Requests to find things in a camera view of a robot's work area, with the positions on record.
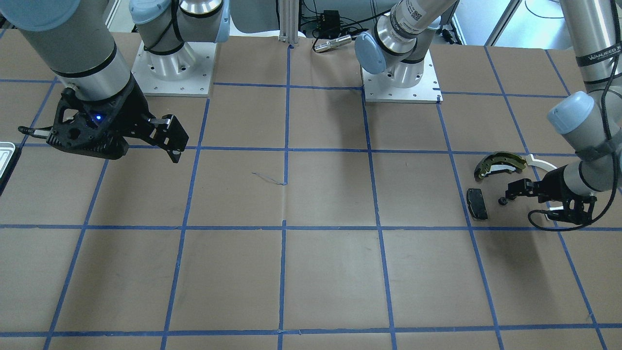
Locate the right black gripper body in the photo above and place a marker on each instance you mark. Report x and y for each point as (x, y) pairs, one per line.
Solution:
(130, 113)

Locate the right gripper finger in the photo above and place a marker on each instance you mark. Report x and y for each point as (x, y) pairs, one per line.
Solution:
(174, 155)
(167, 133)

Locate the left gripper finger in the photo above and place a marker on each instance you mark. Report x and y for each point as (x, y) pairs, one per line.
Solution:
(513, 195)
(523, 185)

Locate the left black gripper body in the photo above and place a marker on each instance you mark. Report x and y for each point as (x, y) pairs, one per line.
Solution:
(555, 184)

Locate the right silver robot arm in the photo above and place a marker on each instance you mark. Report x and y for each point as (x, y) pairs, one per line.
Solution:
(72, 37)

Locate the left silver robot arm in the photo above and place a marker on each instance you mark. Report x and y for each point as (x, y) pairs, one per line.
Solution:
(589, 119)

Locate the white curved plastic part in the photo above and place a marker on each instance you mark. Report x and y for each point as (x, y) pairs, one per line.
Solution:
(538, 163)

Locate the green curved brake shoe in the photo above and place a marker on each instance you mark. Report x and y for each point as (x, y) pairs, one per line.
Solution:
(497, 163)

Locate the black brake pad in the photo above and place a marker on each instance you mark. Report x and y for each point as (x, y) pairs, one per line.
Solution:
(476, 204)

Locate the silver cylinder tool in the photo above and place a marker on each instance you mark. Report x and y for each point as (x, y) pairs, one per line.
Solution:
(332, 44)

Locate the aluminium frame post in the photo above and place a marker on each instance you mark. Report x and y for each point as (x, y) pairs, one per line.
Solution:
(288, 21)

